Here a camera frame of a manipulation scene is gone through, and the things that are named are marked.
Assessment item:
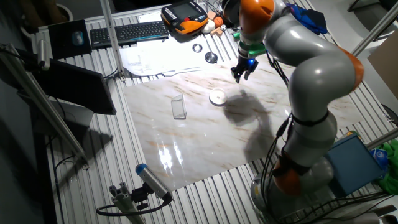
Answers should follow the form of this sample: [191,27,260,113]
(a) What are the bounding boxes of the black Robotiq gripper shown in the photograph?
[231,57,259,84]

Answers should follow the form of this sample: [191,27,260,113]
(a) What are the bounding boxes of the round metal lid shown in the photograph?
[204,51,218,64]

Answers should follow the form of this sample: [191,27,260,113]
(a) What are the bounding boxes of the white egg shaped ball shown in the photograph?
[201,19,216,34]

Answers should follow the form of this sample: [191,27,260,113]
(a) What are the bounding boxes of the clear plastic box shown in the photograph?
[170,94,187,120]

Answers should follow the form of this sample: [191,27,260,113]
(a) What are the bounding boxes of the marble pattern board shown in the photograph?
[123,55,364,191]

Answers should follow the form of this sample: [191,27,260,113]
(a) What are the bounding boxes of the orange black teach pendant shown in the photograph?
[160,0,209,35]

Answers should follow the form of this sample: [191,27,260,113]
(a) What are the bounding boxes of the blue cloth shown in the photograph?
[285,2,328,35]

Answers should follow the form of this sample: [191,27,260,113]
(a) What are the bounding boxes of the printed paper sheets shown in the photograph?
[119,35,237,78]

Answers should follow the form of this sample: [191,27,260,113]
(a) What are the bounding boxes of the black keyboard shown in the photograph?
[90,21,170,50]

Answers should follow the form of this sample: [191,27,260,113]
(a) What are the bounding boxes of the long aluminium profile beam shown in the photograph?
[0,43,90,169]
[351,1,398,57]

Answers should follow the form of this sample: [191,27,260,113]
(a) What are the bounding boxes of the brown cardboard sheet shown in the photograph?
[367,30,398,100]

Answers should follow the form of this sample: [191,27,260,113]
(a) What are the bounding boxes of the blue box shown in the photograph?
[326,133,386,197]

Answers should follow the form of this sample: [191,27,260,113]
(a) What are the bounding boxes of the blue white packet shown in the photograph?
[369,147,389,170]

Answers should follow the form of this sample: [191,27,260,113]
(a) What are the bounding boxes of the black monitor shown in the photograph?
[30,58,118,116]

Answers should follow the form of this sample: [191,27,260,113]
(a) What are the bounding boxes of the grey computer mouse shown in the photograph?
[72,30,85,47]

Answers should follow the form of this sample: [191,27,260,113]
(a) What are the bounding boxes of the grey monitor stand base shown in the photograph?
[34,101,94,134]

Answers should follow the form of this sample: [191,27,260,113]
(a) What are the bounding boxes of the short aluminium profile stand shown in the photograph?
[108,182,146,224]

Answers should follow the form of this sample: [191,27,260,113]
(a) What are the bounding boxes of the green cloth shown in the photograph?
[376,141,398,195]

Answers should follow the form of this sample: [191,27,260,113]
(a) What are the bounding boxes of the black mouse pad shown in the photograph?
[47,19,93,60]

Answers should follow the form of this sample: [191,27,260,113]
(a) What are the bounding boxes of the silver cylinder on beam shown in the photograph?
[37,39,50,71]

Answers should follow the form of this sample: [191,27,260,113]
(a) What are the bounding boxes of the green gripper flange mount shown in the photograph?
[233,32,267,59]

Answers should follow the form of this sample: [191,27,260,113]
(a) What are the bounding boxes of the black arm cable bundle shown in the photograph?
[259,51,295,215]

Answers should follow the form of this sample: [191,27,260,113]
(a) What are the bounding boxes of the aluminium profile post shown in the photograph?
[99,0,127,82]

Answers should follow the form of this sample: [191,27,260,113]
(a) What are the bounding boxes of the silver camera with blue cap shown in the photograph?
[135,163,174,202]

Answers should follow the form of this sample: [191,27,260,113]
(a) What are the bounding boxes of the black cables at base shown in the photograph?
[292,191,398,224]

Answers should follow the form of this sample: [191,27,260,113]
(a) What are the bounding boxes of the black camera cable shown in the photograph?
[95,198,172,217]

